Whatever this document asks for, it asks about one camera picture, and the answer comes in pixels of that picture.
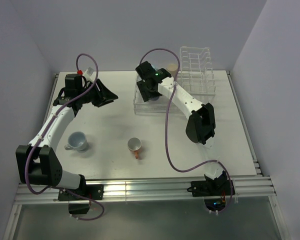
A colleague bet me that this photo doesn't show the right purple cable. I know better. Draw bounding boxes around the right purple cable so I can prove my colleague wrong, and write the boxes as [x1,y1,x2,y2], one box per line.
[139,48,235,215]

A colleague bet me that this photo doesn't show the orange espresso cup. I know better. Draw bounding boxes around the orange espresso cup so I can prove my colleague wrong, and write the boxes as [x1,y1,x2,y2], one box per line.
[127,137,142,160]

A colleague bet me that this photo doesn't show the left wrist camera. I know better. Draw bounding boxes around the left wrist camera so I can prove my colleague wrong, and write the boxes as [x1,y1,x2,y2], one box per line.
[77,67,94,79]

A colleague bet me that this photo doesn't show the purple cable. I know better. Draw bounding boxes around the purple cable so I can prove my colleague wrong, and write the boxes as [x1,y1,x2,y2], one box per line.
[24,52,105,222]
[139,48,235,215]

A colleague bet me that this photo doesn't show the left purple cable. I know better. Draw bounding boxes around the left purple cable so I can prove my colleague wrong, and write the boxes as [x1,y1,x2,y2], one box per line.
[24,52,105,222]

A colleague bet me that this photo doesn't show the pale blue teacup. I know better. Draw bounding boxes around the pale blue teacup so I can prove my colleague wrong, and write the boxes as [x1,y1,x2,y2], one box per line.
[64,131,89,152]

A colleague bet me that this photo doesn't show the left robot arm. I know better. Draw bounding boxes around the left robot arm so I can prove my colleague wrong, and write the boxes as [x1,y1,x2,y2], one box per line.
[15,72,119,200]

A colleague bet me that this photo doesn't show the purple tumbler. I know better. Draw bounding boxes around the purple tumbler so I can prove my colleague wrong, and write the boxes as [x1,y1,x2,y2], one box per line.
[150,96,160,102]

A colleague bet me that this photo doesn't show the beige tall tumbler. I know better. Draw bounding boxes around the beige tall tumbler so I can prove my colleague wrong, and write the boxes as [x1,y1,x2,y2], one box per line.
[166,63,179,78]

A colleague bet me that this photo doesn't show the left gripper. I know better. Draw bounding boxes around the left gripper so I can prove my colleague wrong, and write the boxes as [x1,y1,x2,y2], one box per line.
[78,79,118,108]

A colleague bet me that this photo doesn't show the white wire dish rack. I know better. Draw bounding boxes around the white wire dish rack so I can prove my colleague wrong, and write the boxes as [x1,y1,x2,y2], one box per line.
[133,84,170,115]

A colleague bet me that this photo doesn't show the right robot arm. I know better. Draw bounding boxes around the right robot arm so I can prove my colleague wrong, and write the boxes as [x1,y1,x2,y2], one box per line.
[135,61,235,198]

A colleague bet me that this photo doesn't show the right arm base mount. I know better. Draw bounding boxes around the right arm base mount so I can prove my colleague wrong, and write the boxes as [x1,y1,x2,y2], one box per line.
[186,179,236,214]

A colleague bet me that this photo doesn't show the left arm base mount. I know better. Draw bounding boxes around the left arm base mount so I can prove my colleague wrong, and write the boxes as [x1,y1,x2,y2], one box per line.
[57,184,104,217]

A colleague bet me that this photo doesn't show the clear acrylic plate holder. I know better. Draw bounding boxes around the clear acrylic plate holder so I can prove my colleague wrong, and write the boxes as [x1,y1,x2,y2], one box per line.
[177,46,216,103]

